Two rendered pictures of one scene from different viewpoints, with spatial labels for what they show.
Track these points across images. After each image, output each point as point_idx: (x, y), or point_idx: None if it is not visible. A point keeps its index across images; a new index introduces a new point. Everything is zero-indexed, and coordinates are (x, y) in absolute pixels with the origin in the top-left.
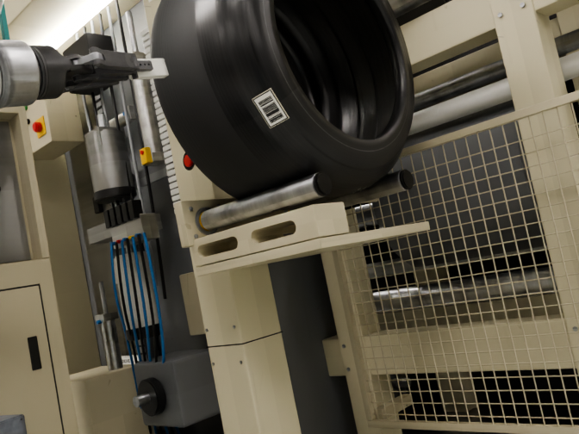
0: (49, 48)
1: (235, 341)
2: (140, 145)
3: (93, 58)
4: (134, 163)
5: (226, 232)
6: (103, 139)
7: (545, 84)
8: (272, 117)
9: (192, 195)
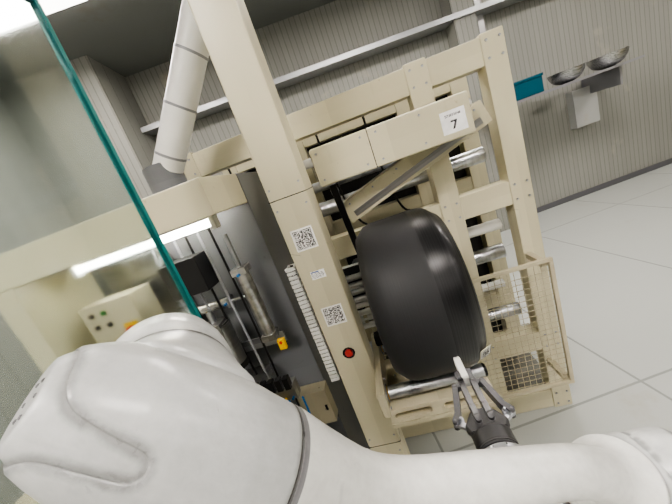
0: (508, 429)
1: (394, 441)
2: (255, 328)
3: (514, 415)
4: (250, 340)
5: (422, 404)
6: (224, 332)
7: (470, 253)
8: (484, 355)
9: (353, 372)
